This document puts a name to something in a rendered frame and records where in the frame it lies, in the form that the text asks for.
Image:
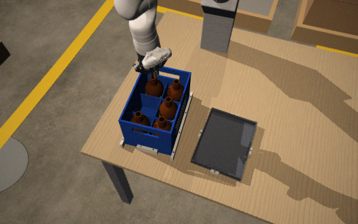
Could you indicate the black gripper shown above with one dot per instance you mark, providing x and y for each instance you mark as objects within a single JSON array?
[{"x": 154, "y": 70}]

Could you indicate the dark blue crate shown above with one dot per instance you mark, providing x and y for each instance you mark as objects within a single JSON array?
[{"x": 149, "y": 106}]

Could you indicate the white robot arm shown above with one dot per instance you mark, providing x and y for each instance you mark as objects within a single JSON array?
[{"x": 143, "y": 29}]

